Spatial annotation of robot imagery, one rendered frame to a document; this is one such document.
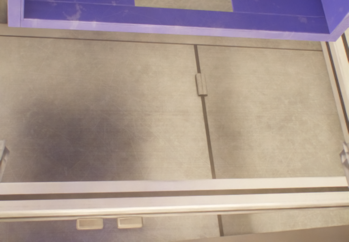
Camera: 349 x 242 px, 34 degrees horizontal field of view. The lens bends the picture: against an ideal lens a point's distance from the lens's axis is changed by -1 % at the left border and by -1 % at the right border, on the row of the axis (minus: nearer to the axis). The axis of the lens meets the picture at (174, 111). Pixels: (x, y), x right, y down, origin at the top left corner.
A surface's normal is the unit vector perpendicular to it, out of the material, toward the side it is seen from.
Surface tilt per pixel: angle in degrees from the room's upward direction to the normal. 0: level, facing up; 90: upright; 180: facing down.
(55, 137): 90
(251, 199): 90
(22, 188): 90
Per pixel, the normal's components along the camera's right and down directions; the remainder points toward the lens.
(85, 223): 0.25, -0.43
